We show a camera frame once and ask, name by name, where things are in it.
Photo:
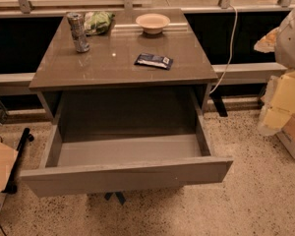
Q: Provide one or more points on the blue rxbar blueberry packet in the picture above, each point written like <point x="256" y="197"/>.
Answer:
<point x="156" y="61"/>

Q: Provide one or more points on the grey cabinet with glossy top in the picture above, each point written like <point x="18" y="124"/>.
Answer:
<point x="111" y="58"/>

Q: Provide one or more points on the silver metal can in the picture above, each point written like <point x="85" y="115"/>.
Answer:
<point x="76" y="23"/>

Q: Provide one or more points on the brown cardboard piece left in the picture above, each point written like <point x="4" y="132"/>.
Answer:
<point x="8" y="157"/>

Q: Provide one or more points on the white paper bowl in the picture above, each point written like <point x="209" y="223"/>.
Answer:
<point x="152" y="23"/>

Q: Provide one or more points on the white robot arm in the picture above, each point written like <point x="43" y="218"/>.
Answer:
<point x="280" y="41"/>

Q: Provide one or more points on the green chip bag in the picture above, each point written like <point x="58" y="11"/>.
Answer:
<point x="97" y="22"/>

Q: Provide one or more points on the black pole stand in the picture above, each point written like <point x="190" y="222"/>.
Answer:
<point x="11" y="186"/>

